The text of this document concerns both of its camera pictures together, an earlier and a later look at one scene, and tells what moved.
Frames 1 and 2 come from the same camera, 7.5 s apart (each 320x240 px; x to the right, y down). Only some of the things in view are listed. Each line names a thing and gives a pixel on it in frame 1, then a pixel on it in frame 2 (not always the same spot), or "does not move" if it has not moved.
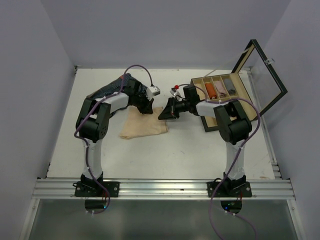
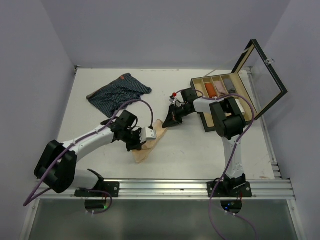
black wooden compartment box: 253,82 does not move
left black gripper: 147,108 -> 137,145
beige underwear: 138,124 -> 159,128
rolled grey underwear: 229,87 does not move
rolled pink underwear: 220,89 does not move
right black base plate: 229,189 does not move
